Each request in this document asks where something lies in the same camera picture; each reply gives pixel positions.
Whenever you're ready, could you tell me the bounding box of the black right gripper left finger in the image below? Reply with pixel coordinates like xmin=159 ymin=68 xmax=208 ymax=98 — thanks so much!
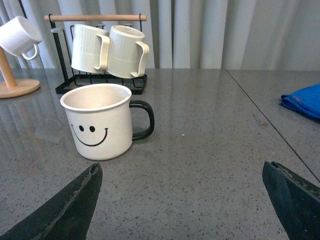
xmin=0 ymin=163 xmax=103 ymax=240

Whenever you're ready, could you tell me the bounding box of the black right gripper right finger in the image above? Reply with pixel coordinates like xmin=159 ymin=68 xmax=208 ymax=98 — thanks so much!
xmin=262 ymin=161 xmax=320 ymax=240

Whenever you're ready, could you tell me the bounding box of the white smiley face mug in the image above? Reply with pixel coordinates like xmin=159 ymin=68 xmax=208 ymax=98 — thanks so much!
xmin=60 ymin=83 xmax=155 ymax=161

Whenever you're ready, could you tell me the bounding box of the small white cup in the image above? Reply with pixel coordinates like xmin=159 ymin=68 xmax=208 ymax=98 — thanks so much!
xmin=0 ymin=16 xmax=43 ymax=61

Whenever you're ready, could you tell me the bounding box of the blue folded cloth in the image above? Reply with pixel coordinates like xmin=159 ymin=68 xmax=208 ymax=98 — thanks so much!
xmin=281 ymin=84 xmax=320 ymax=119

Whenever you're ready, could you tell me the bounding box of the wooden mug tree stand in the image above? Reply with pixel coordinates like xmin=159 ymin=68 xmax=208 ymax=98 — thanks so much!
xmin=0 ymin=47 xmax=40 ymax=99

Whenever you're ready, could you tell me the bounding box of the cream ribbed mug right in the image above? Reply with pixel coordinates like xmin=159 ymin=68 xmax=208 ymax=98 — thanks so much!
xmin=106 ymin=25 xmax=150 ymax=79

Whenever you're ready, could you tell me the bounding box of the cream ribbed mug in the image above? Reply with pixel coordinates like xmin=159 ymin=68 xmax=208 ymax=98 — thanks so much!
xmin=71 ymin=24 xmax=110 ymax=74
xmin=106 ymin=25 xmax=150 ymax=79

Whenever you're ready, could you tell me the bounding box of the cream ribbed mug left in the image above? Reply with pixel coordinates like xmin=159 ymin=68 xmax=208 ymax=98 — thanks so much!
xmin=71 ymin=24 xmax=110 ymax=74

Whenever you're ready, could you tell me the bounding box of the black wire mug rack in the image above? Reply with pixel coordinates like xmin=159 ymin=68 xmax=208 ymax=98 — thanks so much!
xmin=44 ymin=13 xmax=148 ymax=95

